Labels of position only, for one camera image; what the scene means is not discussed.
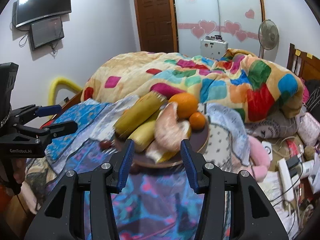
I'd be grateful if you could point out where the wooden bed frame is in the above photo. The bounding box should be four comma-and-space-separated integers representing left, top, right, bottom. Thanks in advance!
37, 90, 84, 128

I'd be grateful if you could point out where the yellow foam tube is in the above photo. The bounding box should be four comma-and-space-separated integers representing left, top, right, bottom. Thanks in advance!
49, 77, 83, 105

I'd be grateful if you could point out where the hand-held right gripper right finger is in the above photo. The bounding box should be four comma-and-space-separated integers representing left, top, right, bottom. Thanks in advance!
180, 139, 288, 240

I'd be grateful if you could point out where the white dotted cloth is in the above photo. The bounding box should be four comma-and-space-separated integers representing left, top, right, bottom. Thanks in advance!
200, 103, 252, 168

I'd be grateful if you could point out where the brown wooden door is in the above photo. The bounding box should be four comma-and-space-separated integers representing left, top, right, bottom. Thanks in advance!
132, 0, 179, 53

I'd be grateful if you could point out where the pink patterned cushion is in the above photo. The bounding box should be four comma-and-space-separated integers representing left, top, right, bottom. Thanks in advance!
298, 112, 320, 151

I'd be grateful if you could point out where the colourful patchwork blanket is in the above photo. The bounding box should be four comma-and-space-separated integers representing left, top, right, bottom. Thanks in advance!
82, 48, 309, 124

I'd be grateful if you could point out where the person's left hand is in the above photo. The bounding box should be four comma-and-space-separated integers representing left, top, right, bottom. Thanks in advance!
12, 158, 27, 186

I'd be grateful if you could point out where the white power strip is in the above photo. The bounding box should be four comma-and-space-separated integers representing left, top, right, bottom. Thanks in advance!
278, 158, 296, 202

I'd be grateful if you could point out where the large plain orange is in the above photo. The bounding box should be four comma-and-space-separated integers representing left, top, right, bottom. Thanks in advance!
168, 93, 199, 120

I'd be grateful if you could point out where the yellow corn cob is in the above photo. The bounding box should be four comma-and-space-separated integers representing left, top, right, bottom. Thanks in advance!
114, 91, 166, 139

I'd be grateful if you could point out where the pink plush toy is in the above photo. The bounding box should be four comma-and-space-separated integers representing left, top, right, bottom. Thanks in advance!
246, 135, 272, 182

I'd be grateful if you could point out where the black backpack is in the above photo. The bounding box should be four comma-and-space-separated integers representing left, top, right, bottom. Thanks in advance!
303, 79, 320, 113

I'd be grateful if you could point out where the frosted sliding wardrobe door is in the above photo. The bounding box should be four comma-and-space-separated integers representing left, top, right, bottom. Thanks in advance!
172, 0, 221, 53
216, 0, 266, 51

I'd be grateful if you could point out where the purple patterned tablecloth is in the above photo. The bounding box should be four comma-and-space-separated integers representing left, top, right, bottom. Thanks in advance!
25, 135, 233, 240

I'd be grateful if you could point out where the wooden bed headboard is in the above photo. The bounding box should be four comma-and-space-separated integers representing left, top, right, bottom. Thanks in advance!
286, 43, 320, 82

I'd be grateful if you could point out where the grey pillow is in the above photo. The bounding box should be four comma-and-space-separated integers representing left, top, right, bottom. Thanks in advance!
246, 106, 307, 139

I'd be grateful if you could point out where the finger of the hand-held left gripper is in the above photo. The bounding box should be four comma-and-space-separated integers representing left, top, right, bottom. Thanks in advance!
11, 104, 62, 126
15, 120, 79, 141

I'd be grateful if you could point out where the small orange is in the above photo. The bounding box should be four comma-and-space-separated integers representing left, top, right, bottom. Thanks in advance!
189, 112, 207, 131

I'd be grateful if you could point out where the white charger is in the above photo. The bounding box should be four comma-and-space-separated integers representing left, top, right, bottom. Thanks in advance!
261, 141, 273, 156

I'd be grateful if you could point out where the small black wall monitor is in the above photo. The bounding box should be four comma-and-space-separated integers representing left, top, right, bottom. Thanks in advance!
29, 16, 65, 51

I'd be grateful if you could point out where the large black wall television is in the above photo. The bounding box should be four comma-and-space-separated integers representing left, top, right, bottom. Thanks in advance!
15, 0, 72, 28

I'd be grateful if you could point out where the white hard case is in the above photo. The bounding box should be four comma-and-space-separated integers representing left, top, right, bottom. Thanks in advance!
201, 34, 229, 58

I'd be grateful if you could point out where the white standing fan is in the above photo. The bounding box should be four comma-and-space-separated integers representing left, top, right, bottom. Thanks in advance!
258, 19, 279, 59

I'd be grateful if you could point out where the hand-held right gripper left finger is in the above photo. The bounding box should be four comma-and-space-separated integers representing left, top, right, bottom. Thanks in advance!
24, 139, 136, 240

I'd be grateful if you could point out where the purple round plate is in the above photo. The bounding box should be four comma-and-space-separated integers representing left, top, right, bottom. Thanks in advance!
114, 119, 210, 168

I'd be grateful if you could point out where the yellow banana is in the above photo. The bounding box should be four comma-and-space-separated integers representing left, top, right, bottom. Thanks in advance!
127, 120, 161, 153

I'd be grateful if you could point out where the peeled pomelo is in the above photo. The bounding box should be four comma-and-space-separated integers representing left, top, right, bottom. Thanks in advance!
146, 103, 192, 163

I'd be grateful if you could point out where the white small box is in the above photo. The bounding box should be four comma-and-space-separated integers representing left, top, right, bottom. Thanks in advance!
302, 160, 320, 178

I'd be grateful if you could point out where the blue patterned cloth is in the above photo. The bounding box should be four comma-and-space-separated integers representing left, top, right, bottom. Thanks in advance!
45, 102, 111, 161

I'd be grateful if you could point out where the black power adapter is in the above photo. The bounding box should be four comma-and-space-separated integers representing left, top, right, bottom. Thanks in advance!
286, 155, 303, 171

